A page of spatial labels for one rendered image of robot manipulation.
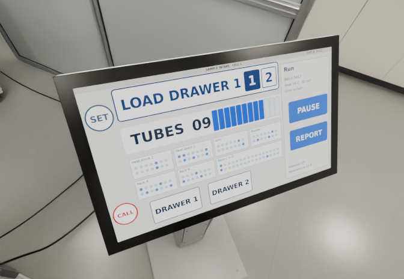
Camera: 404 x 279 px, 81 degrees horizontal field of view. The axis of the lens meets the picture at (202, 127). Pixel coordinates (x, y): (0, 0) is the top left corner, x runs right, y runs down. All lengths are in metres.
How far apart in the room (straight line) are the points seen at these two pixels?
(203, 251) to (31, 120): 1.46
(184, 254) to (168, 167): 1.03
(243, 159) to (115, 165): 0.23
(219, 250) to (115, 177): 1.09
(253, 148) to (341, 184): 1.49
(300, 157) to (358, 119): 1.89
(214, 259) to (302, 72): 1.13
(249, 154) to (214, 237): 1.01
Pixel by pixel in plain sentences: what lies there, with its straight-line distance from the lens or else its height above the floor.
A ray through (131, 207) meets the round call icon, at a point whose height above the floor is 1.02.
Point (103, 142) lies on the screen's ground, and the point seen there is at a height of 1.12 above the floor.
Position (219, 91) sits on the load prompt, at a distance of 0.42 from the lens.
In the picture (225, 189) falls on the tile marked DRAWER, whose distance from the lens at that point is 0.48.
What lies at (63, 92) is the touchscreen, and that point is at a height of 1.18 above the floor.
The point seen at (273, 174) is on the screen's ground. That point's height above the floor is 1.00.
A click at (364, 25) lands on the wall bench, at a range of 2.52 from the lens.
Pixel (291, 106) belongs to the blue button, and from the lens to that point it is 0.51.
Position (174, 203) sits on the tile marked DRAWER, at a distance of 0.46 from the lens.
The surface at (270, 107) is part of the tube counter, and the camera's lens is 0.48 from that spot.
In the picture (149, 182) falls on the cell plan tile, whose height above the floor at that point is 1.05.
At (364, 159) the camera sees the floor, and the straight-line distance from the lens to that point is 2.18.
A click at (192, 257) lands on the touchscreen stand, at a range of 1.42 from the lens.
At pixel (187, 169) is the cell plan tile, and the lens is 0.44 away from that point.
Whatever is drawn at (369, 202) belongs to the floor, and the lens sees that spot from 2.00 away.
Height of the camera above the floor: 1.44
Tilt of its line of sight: 53 degrees down
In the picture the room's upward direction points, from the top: 10 degrees clockwise
